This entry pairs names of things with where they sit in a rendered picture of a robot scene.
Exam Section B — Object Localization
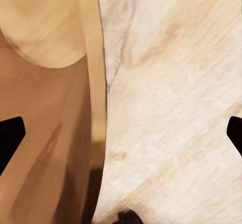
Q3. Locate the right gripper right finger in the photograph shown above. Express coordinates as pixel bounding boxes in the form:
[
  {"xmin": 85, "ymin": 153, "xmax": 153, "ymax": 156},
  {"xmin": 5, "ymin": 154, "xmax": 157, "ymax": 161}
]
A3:
[{"xmin": 226, "ymin": 116, "xmax": 242, "ymax": 156}]

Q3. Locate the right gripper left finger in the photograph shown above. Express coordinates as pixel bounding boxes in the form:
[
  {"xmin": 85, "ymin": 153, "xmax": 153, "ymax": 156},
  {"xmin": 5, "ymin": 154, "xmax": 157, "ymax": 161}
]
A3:
[{"xmin": 0, "ymin": 116, "xmax": 26, "ymax": 176}]

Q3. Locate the trash can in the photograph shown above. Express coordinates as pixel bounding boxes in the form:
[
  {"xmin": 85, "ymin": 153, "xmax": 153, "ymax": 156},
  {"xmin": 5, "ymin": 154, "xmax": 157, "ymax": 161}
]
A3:
[{"xmin": 0, "ymin": 0, "xmax": 107, "ymax": 224}]

